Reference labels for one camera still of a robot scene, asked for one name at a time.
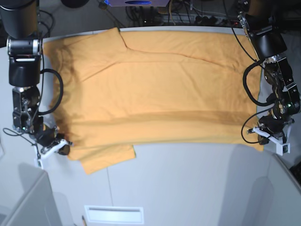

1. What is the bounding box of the grey partition panel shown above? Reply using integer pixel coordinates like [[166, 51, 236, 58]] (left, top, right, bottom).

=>
[[269, 154, 301, 210], [1, 171, 62, 226]]

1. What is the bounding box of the grey partition panel right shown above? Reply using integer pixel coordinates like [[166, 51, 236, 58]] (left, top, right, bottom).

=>
[[269, 154, 301, 210]]

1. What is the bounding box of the black keyboard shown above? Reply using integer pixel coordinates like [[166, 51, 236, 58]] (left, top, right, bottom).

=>
[[290, 163, 301, 185]]

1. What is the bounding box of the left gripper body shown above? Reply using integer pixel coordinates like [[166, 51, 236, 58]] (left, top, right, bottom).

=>
[[258, 114, 294, 141]]

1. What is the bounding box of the yellow orange T-shirt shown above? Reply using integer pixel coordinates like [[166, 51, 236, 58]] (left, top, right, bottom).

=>
[[43, 28, 257, 174]]

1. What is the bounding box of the grey partition panel left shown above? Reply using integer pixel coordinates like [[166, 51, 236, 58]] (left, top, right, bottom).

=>
[[1, 171, 62, 226]]

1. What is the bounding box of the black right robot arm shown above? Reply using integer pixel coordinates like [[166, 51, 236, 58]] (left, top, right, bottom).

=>
[[0, 0, 72, 158]]

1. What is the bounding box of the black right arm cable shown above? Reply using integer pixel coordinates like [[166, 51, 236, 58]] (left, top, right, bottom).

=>
[[37, 68, 64, 116]]

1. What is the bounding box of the pencil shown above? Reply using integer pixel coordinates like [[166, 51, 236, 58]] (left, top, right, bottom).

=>
[[82, 215, 87, 226]]

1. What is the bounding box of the blue purple device box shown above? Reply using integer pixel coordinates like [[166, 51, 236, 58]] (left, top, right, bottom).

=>
[[104, 0, 170, 7]]

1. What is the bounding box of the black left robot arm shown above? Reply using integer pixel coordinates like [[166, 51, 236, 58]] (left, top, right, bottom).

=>
[[238, 0, 301, 145]]

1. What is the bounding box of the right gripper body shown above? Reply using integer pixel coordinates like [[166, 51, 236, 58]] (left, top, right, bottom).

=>
[[32, 123, 59, 147]]

